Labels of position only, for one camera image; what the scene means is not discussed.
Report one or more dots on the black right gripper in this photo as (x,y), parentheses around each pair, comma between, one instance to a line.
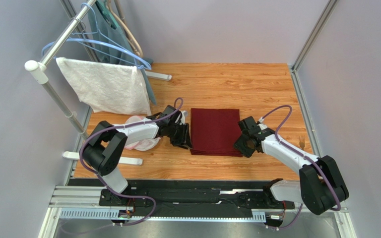
(245,143)

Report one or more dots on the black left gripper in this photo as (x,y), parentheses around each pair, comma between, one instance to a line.
(184,140)

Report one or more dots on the dark red cloth napkin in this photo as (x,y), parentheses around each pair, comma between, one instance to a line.
(214,132)

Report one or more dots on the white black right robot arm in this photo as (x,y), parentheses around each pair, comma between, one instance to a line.
(321,186)

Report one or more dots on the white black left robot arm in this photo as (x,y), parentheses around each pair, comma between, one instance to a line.
(103,149)

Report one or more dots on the white mesh laundry bag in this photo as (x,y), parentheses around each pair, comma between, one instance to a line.
(142,145)

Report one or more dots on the white towel on rack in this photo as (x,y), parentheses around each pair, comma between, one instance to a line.
(107,87)

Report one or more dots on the beige wooden hanger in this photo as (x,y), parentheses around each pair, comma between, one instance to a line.
(115,9)

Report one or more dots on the teal garment on hanger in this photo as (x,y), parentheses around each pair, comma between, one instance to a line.
(106,29)

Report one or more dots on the metal clothes drying rack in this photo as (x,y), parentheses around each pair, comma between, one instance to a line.
(84,28)

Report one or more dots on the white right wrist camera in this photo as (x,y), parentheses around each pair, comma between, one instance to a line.
(263,123)

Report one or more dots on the wooden handled fork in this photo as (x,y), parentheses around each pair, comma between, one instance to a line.
(302,142)

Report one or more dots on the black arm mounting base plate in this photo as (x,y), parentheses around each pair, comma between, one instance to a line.
(190,198)

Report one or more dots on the blue wire hanger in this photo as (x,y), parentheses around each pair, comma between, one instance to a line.
(50,50)

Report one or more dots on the aluminium frame rail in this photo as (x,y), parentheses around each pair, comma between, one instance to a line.
(73,212)

